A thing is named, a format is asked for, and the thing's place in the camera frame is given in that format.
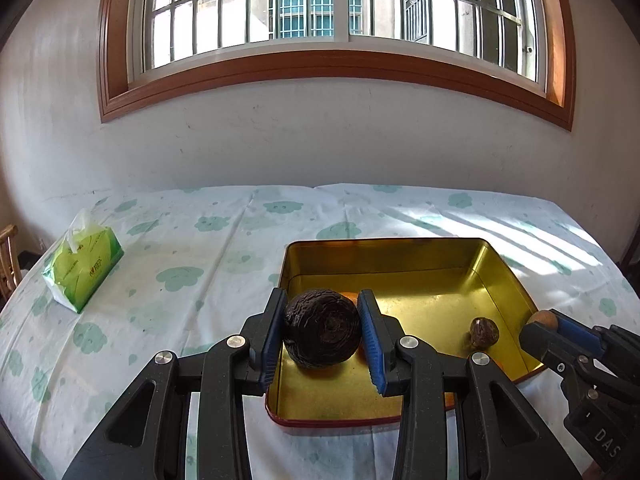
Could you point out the wrinkled dark passion fruit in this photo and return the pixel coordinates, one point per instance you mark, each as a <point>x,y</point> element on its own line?
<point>321,328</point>

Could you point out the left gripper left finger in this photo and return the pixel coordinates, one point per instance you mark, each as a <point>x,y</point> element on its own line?
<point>145,433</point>

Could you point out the cloud pattern tablecloth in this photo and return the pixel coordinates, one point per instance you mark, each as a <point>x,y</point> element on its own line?
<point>198,262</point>

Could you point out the large oval orange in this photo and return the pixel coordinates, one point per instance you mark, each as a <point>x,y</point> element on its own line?
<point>351,296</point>

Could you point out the green tissue pack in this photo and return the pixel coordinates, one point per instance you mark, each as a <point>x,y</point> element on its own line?
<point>81,261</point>

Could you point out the small dark wrinkled fruit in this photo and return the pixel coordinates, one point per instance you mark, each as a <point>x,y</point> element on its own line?
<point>483,333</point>

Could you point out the red toffee tin box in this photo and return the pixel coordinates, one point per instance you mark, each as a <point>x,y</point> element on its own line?
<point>433,286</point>

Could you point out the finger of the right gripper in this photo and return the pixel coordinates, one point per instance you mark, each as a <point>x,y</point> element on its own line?
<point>555,349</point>
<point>613,343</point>

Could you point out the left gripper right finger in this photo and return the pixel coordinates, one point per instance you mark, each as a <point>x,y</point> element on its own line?
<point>499,434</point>

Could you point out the light wooden chair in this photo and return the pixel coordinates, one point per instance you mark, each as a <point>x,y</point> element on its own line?
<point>11,274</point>

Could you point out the right hand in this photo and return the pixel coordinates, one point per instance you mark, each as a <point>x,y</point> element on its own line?
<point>593,472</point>

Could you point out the dark wooden chair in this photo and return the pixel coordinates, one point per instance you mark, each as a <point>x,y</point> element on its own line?
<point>629,265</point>

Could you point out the wooden framed barred window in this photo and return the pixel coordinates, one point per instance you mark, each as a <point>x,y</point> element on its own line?
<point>520,53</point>

